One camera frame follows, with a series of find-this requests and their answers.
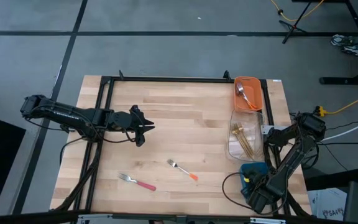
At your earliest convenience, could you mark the black desk leg frame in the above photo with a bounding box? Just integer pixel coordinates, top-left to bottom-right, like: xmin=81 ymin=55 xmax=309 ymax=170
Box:
xmin=318 ymin=0 xmax=358 ymax=85

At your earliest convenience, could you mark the yellow cord with black plug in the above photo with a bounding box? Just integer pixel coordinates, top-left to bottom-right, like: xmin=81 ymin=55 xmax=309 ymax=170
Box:
xmin=269 ymin=0 xmax=325 ymax=22

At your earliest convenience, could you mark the yellow power cord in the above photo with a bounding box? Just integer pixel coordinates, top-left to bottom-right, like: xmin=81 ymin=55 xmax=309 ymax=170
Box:
xmin=314 ymin=89 xmax=358 ymax=118

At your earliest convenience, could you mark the white cardboard box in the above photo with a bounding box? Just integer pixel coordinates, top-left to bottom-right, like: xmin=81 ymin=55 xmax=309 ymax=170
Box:
xmin=308 ymin=187 xmax=349 ymax=222

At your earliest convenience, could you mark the person's shoe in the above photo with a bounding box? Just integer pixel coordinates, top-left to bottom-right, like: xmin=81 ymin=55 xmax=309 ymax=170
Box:
xmin=331 ymin=34 xmax=354 ymax=47
xmin=340 ymin=43 xmax=358 ymax=57

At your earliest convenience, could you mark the black tripod stand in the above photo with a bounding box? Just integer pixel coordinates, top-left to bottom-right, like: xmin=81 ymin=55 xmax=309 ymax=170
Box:
xmin=278 ymin=0 xmax=313 ymax=45

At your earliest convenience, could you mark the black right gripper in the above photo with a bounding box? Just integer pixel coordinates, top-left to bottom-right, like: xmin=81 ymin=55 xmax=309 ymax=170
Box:
xmin=244 ymin=169 xmax=287 ymax=215

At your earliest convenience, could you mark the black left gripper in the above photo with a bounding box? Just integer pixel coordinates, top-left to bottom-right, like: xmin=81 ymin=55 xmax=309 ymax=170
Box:
xmin=107 ymin=105 xmax=155 ymax=147

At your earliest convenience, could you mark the clear plastic bin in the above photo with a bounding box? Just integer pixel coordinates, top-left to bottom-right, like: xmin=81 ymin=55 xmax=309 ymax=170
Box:
xmin=227 ymin=109 xmax=266 ymax=162

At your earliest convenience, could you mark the red-handled silver fork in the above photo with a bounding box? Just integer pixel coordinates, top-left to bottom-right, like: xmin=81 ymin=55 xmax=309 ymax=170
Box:
xmin=117 ymin=173 xmax=157 ymax=192

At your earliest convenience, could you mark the white cable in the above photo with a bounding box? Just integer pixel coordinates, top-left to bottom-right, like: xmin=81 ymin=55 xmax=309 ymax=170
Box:
xmin=308 ymin=114 xmax=358 ymax=146

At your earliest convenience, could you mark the orange plastic bin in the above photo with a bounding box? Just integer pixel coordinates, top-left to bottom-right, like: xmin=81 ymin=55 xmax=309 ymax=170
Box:
xmin=233 ymin=76 xmax=264 ymax=112

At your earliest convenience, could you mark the blue plastic bin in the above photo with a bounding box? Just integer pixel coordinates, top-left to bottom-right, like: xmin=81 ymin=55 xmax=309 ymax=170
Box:
xmin=239 ymin=161 xmax=270 ymax=203

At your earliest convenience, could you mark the black crossbeam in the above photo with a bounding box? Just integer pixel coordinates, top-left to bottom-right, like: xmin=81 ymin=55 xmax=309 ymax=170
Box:
xmin=0 ymin=210 xmax=358 ymax=224

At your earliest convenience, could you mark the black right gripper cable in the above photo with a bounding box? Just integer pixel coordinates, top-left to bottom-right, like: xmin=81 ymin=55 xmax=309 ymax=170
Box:
xmin=221 ymin=172 xmax=287 ymax=216

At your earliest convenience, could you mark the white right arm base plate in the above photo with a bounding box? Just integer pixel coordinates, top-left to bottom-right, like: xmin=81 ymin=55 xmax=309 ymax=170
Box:
xmin=261 ymin=124 xmax=290 ymax=135

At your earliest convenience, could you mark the thin black cable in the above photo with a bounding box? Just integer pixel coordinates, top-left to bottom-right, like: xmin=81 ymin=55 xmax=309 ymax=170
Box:
xmin=318 ymin=141 xmax=358 ymax=147

